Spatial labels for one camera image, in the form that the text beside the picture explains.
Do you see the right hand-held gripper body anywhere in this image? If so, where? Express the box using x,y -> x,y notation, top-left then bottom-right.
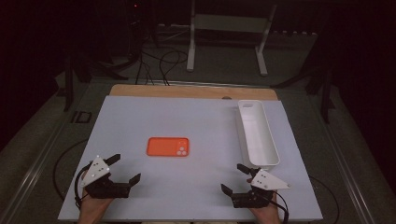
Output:
231,168 -> 292,209

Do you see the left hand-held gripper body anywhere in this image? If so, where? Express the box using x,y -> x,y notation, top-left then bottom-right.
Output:
80,154 -> 131,200

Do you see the long white plastic tray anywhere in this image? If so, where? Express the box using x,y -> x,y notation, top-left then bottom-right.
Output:
236,99 -> 281,172

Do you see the orange phone case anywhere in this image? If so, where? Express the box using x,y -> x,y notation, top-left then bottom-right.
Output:
146,136 -> 191,158

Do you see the person's right hand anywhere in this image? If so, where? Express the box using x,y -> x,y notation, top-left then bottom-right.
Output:
246,176 -> 282,224

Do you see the person's left hand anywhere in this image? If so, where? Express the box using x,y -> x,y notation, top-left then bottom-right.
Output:
78,170 -> 115,224

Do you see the white table board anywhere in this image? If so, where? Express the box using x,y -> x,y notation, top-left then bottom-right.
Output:
57,95 -> 324,222

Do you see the black tripod stand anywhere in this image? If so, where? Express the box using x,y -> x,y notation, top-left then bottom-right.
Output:
270,66 -> 336,125
64,52 -> 130,112

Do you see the white metal stand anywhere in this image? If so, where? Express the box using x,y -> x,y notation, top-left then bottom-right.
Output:
186,0 -> 278,77

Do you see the left hand-held gripper black cable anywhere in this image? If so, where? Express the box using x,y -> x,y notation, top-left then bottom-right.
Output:
73,165 -> 92,209

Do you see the hand-held gripper black cable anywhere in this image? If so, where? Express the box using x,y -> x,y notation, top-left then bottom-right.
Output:
73,165 -> 92,209
267,189 -> 290,224

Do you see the right hand-held gripper black cable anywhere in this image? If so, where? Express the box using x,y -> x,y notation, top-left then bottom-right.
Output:
267,189 -> 290,224

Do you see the black curved floor cable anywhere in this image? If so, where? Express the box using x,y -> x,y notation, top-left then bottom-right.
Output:
309,175 -> 341,224
51,138 -> 90,202

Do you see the black rectangular floor frame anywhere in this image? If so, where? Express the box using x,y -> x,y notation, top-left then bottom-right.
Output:
70,110 -> 93,124

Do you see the metal floor rail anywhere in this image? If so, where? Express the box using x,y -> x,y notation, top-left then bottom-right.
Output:
90,78 -> 272,89
311,99 -> 376,224
0,90 -> 94,224

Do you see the black straight floor cable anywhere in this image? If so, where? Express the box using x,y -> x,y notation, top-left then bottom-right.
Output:
134,50 -> 156,86

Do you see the black looped floor cable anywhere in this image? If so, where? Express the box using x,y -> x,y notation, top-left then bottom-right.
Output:
158,49 -> 190,87

